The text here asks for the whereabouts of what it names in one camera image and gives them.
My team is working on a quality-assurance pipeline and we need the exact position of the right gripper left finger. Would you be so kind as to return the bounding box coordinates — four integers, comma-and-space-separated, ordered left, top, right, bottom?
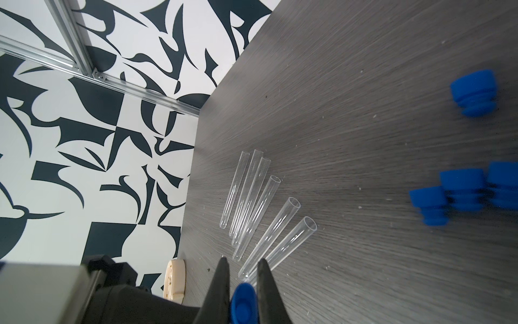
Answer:
194, 256, 230, 324

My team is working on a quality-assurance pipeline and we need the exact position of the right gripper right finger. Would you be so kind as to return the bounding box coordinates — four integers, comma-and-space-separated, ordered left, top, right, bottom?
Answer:
256, 259, 293, 324

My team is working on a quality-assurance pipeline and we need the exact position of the test tube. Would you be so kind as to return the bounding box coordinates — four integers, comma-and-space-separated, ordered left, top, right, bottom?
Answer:
219, 151, 250, 229
232, 175, 281, 261
241, 217, 318, 286
238, 197, 301, 282
229, 149, 263, 240
231, 157, 271, 248

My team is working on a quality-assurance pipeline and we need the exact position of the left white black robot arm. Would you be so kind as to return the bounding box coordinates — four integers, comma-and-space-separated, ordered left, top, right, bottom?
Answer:
1, 258, 199, 323

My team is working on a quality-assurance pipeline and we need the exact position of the beige round alarm clock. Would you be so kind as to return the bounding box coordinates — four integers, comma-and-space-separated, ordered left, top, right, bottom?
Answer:
163, 259, 186, 305

